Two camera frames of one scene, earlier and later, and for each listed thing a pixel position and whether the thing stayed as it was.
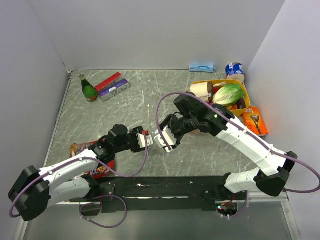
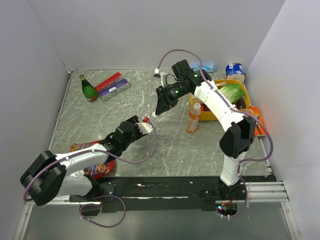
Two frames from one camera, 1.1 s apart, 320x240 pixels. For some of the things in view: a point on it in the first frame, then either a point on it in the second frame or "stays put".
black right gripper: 168,121 to 162,105
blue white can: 235,71 stays put
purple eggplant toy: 241,104 stays put
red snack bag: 100,171 stays put
